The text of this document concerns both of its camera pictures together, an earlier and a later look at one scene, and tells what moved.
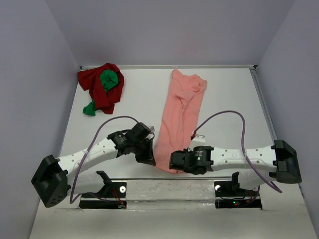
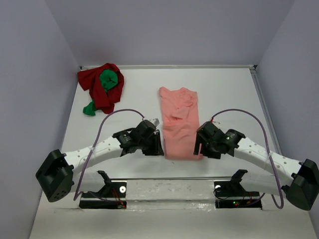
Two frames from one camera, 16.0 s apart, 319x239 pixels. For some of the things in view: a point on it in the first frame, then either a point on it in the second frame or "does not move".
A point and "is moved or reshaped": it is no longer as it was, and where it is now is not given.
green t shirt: (108, 78) does not move
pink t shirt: (180, 117) is moved or reshaped
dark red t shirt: (103, 100) does not move
